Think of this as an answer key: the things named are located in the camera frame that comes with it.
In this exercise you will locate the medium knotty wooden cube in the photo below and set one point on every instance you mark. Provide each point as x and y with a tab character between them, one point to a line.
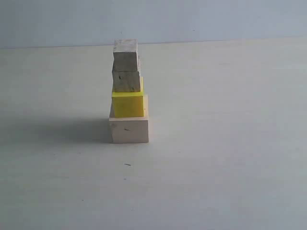
127	81

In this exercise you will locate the large pale wooden cube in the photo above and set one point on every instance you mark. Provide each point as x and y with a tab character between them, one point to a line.
130	129

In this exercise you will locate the yellow cube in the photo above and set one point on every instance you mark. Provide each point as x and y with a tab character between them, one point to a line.
128	104

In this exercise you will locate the small pale wooden cube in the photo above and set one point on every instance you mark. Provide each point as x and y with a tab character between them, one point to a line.
125	53

